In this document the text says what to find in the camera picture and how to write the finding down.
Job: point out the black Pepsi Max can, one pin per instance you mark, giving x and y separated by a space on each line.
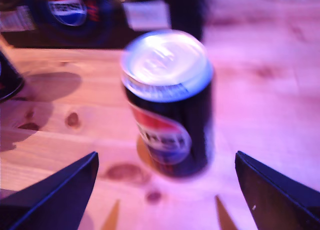
175 114
10 77

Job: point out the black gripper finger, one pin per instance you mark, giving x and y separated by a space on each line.
50 202
280 202

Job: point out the black Pepsi Max multipack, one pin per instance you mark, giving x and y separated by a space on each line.
100 32

